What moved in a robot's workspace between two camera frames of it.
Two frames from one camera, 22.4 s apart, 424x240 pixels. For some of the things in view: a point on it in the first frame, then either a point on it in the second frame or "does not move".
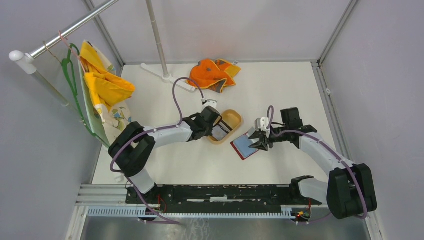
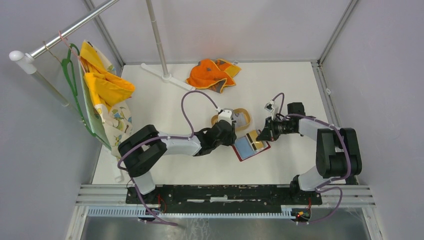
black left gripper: [209, 133] → [232, 136]
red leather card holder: [241, 145] does not move
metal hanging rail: [25, 61] does not move
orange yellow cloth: [213, 75] does not move
